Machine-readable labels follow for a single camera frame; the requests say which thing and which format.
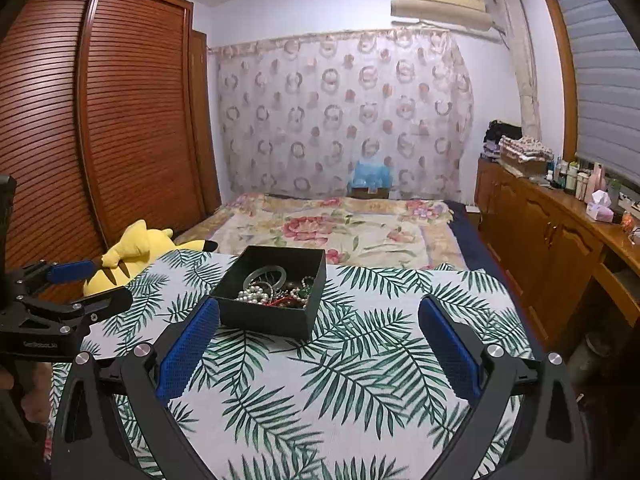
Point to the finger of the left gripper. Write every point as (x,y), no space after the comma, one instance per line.
(33,329)
(41,274)

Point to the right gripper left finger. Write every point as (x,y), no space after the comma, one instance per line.
(90,439)

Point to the pale green jade bangle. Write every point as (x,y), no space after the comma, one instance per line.
(274,276)

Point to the black jewelry box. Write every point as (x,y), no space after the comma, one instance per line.
(288,312)

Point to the yellow plush toy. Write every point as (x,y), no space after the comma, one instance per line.
(138,247)

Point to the brown louvered wardrobe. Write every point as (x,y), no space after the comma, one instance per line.
(97,125)

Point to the palm leaf tablecloth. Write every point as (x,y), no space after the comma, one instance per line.
(362,398)

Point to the wooden sideboard cabinet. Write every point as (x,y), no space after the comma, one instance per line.
(571,276)

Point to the pink tissue box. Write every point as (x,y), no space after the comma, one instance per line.
(599,207)

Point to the floral bedspread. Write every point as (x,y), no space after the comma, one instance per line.
(414,234)

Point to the folded clothes pile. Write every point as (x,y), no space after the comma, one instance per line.
(523,156)

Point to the blue tissue box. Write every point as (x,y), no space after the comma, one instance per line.
(370,181)

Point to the patterned pink curtain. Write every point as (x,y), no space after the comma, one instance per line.
(297,113)

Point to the grey window blind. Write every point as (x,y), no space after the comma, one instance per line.
(606,66)

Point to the wall air conditioner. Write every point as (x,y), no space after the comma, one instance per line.
(467,13)

